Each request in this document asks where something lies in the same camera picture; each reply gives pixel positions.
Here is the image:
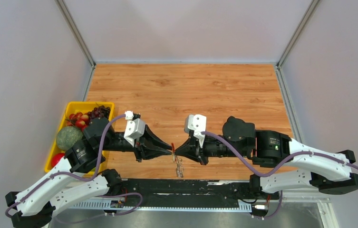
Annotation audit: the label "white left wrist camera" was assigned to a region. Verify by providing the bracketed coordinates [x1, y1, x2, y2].
[124, 111, 145, 147]

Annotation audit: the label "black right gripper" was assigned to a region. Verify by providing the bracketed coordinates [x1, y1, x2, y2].
[174, 133, 249, 166]

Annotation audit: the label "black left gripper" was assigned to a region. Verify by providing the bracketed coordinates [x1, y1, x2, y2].
[99, 123, 173, 162]

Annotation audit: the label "small red peaches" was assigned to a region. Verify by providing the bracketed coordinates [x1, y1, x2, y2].
[65, 112, 90, 131]

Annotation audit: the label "green melon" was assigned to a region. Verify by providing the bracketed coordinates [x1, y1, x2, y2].
[56, 126, 83, 151]

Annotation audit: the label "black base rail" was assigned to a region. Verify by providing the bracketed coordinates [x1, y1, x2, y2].
[91, 178, 280, 210]

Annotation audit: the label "purple grape bunch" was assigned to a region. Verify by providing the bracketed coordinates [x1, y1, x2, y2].
[86, 105, 111, 119]

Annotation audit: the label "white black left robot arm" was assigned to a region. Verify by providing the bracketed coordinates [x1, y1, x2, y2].
[5, 112, 172, 228]

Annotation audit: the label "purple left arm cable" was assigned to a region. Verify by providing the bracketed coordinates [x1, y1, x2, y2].
[4, 113, 143, 218]

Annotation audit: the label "red apple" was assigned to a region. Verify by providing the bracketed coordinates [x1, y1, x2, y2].
[50, 153, 65, 167]

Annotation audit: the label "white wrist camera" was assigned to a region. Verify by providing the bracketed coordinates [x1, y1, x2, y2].
[124, 111, 145, 147]
[184, 114, 207, 148]

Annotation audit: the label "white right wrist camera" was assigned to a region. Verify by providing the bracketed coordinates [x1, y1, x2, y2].
[184, 114, 207, 148]

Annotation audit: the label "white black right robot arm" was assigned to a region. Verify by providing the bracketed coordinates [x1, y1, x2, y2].
[175, 114, 358, 198]

